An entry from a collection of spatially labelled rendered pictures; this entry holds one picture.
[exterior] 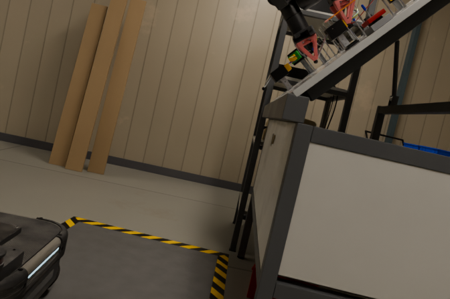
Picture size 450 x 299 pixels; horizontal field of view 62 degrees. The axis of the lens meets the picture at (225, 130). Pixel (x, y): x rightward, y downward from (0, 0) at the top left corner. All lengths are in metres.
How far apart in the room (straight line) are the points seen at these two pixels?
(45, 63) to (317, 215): 3.57
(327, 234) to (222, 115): 2.97
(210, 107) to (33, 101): 1.77
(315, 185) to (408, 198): 0.22
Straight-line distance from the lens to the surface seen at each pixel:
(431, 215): 1.05
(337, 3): 1.25
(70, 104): 3.60
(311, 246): 0.99
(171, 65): 3.89
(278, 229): 0.96
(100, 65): 3.56
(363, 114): 4.19
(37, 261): 1.29
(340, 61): 0.95
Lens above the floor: 0.79
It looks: 3 degrees down
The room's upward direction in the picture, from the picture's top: 13 degrees clockwise
